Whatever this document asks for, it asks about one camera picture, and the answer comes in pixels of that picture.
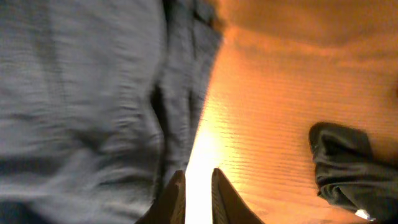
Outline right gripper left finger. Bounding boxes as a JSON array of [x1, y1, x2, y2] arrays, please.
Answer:
[[136, 170, 186, 224]]

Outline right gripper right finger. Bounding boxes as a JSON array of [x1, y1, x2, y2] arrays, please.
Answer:
[[211, 168, 264, 224]]

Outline navy blue shorts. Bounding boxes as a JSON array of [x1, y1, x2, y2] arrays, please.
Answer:
[[1, 0, 221, 223]]

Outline black patterned sports garment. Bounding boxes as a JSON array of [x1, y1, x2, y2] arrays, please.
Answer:
[[308, 122, 397, 223]]

